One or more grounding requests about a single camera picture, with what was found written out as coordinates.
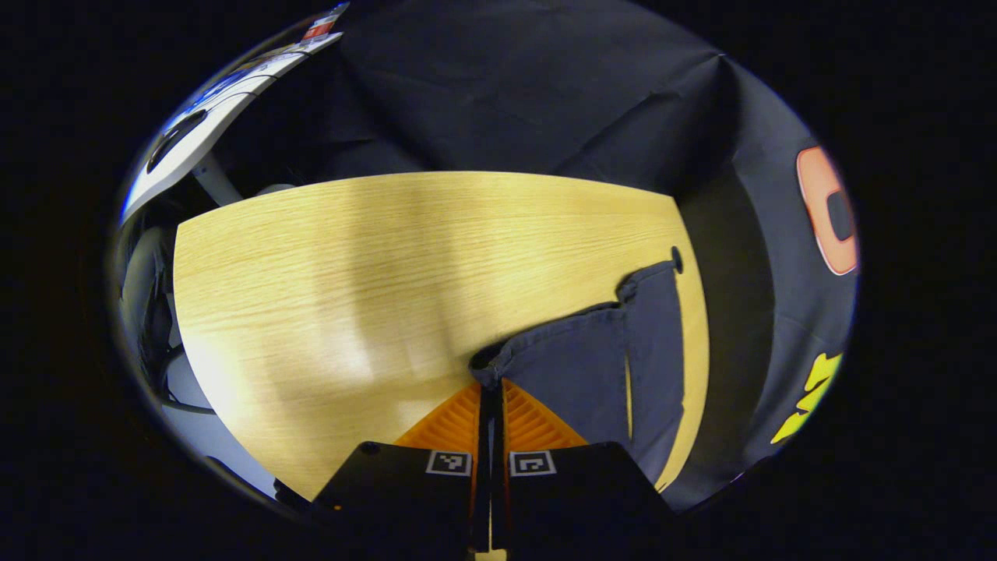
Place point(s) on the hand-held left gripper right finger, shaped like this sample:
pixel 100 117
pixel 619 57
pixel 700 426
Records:
pixel 584 491

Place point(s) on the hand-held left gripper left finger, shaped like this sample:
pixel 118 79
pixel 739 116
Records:
pixel 405 491

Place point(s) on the dark grey jeans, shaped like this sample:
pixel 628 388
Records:
pixel 576 366

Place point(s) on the black backdrop cloth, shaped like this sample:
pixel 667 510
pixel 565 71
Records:
pixel 545 93

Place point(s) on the white side table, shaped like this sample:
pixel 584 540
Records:
pixel 202 132

